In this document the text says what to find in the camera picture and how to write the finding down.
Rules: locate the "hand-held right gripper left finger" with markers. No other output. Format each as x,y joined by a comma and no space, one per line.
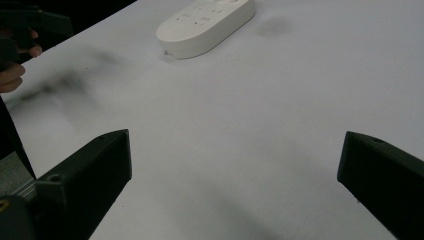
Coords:
90,180

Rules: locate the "white power strip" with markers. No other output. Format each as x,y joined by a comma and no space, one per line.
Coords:
203,28

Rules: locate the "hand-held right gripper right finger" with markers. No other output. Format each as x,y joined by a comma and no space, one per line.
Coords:
386,180

